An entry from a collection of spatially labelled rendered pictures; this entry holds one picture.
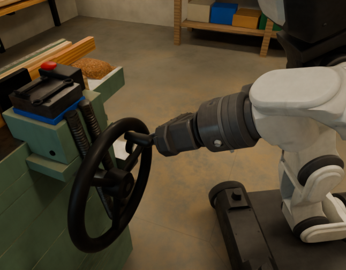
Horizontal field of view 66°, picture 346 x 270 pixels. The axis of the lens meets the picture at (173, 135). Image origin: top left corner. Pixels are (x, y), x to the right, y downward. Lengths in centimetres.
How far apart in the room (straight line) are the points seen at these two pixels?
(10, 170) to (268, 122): 48
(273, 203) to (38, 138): 113
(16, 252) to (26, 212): 9
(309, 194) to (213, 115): 62
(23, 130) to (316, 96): 50
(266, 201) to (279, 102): 110
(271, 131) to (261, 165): 143
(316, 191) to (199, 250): 67
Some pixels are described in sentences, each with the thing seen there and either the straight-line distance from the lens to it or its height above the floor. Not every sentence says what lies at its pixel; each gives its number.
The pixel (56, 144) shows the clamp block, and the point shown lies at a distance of 54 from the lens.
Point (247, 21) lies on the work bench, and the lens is 332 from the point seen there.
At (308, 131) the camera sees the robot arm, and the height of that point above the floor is 102.
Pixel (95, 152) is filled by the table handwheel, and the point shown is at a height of 95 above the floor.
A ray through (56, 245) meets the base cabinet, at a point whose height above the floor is 57.
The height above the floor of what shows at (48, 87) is 100.
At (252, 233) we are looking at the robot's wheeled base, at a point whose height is 19.
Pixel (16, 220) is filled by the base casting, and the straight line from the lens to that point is 68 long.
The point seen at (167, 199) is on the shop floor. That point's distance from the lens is 157.
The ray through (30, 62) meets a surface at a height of 95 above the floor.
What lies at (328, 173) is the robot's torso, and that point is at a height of 66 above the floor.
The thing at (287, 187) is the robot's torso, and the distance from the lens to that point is 116.
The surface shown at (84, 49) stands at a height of 92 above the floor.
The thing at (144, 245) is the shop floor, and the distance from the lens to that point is 143.
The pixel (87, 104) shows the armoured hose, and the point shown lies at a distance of 54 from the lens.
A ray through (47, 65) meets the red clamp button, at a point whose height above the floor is 102.
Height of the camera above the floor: 126
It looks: 40 degrees down
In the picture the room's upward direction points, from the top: straight up
